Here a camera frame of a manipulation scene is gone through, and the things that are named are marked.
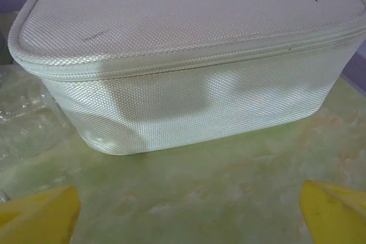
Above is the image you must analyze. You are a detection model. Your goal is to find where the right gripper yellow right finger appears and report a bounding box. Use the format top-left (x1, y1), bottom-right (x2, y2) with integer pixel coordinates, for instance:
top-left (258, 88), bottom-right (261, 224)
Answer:
top-left (299, 180), bottom-right (366, 244)

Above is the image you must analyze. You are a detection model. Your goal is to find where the white fabric zip case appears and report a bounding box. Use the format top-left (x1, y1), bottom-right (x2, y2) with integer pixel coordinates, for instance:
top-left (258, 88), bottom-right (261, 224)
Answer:
top-left (7, 0), bottom-right (366, 157)

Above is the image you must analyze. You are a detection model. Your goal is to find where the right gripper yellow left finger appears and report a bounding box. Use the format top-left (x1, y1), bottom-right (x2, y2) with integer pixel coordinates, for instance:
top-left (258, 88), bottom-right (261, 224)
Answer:
top-left (0, 186), bottom-right (81, 244)

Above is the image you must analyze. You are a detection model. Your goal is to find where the clear cola bottle red label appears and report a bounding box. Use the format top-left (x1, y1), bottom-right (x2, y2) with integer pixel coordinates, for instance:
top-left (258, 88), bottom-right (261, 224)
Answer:
top-left (0, 65), bottom-right (69, 170)

